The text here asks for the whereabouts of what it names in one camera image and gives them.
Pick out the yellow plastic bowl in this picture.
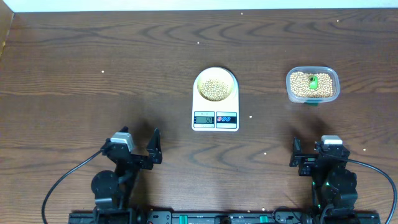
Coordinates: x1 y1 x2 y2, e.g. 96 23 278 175
197 67 234 101

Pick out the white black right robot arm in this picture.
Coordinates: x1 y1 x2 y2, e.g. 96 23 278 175
289 135 360 224

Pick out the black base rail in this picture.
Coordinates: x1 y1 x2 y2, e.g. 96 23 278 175
68 210 382 224

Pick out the green plastic scoop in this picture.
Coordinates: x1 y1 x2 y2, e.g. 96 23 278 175
309 75 318 90

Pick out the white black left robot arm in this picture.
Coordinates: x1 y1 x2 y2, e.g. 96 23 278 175
91 126 162 223

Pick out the white digital kitchen scale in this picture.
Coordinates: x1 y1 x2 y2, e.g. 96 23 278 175
191 74 239 132

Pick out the clear plastic soybean container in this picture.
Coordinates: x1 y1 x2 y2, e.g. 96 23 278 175
286 66 340 104

